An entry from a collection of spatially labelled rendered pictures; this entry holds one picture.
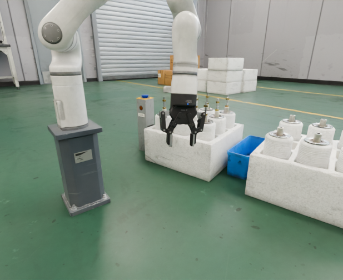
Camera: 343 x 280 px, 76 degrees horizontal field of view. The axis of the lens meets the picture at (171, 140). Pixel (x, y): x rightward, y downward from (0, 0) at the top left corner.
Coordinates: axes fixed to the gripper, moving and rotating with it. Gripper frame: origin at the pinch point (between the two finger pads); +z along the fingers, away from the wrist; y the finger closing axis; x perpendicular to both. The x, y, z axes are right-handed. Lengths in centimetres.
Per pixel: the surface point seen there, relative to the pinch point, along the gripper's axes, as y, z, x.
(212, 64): 138, -61, 271
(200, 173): 19.0, 21.0, 26.3
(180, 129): 11.8, 2.5, 36.7
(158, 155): 3.5, 17.3, 45.6
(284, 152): 40.2, 5.1, 1.9
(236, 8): 326, -254, 543
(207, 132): 20.8, 2.1, 26.5
